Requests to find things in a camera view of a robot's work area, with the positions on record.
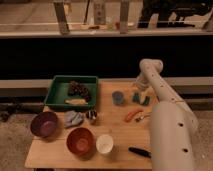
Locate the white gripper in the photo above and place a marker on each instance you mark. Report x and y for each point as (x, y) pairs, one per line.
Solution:
(142, 87)

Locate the green sponge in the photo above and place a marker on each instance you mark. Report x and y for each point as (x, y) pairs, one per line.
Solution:
(136, 98)

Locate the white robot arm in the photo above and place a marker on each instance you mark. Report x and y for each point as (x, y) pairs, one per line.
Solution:
(172, 122)

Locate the orange bowl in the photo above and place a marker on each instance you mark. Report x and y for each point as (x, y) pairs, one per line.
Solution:
(80, 141)

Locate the purple bowl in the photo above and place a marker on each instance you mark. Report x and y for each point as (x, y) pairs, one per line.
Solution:
(44, 124)

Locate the orange carrot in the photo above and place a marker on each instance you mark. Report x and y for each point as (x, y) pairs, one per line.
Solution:
(131, 114)

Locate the silver fork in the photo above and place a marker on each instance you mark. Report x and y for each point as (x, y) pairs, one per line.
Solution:
(142, 117)

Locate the blue cup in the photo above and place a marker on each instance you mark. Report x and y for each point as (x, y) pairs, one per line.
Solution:
(118, 98)

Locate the white cup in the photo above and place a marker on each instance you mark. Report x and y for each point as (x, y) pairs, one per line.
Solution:
(104, 144)

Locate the dark grape bunch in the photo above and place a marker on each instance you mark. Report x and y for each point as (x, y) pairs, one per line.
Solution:
(76, 88)

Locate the yellow banana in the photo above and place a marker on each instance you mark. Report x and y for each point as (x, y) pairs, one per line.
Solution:
(76, 101)

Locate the grey crumpled cloth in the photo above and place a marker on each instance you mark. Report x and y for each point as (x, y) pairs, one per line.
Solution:
(73, 118)

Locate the green plastic tray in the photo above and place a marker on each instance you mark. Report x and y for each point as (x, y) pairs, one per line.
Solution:
(58, 92)

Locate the black handled utensil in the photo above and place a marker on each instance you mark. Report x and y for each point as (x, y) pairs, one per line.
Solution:
(139, 151)

